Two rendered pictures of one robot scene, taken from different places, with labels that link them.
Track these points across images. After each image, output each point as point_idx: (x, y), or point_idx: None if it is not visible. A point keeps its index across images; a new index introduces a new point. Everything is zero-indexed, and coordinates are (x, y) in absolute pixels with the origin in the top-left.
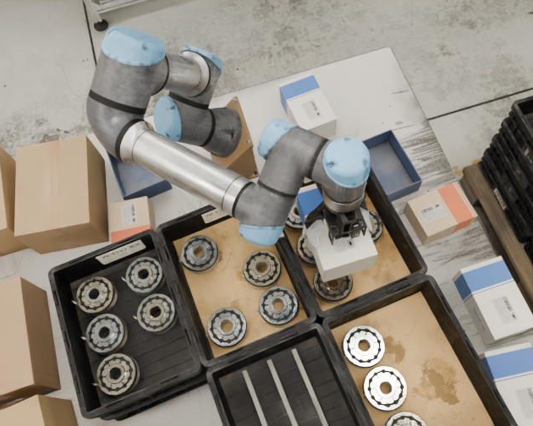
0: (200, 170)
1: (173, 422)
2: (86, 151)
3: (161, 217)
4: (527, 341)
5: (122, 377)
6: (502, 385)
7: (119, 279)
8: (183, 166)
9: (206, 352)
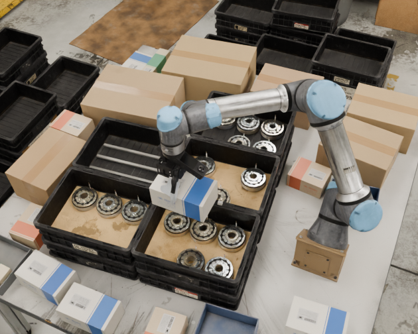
0: (234, 97)
1: None
2: (371, 164)
3: (308, 198)
4: (57, 316)
5: None
6: (56, 264)
7: (274, 144)
8: (243, 94)
9: (197, 147)
